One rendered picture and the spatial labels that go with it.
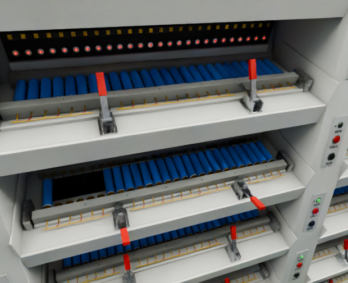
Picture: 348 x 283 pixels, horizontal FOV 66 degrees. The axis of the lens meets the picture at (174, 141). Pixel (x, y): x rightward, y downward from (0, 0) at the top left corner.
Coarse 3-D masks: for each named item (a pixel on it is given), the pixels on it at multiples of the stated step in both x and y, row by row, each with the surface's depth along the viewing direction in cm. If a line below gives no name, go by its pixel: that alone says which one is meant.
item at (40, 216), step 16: (208, 176) 59; (224, 176) 60; (240, 176) 61; (256, 176) 62; (272, 176) 63; (128, 192) 55; (144, 192) 55; (160, 192) 56; (176, 192) 58; (208, 192) 58; (48, 208) 51; (64, 208) 51; (80, 208) 51; (96, 208) 53
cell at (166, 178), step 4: (160, 160) 62; (160, 164) 62; (164, 164) 62; (160, 168) 61; (164, 168) 61; (160, 172) 61; (164, 172) 60; (164, 176) 59; (168, 176) 59; (164, 180) 59
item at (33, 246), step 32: (288, 160) 64; (32, 192) 56; (224, 192) 60; (256, 192) 60; (288, 192) 61; (32, 224) 50; (64, 224) 51; (96, 224) 52; (160, 224) 53; (192, 224) 58; (32, 256) 47; (64, 256) 51
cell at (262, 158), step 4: (248, 144) 69; (252, 144) 69; (252, 148) 68; (256, 148) 68; (256, 152) 67; (260, 152) 67; (256, 156) 67; (260, 156) 66; (260, 160) 65; (264, 160) 65
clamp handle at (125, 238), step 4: (120, 216) 51; (120, 220) 50; (124, 220) 50; (120, 224) 49; (124, 224) 49; (120, 228) 48; (124, 228) 48; (124, 232) 47; (124, 236) 46; (128, 236) 46; (124, 240) 45; (128, 240) 45; (124, 244) 45; (128, 244) 45
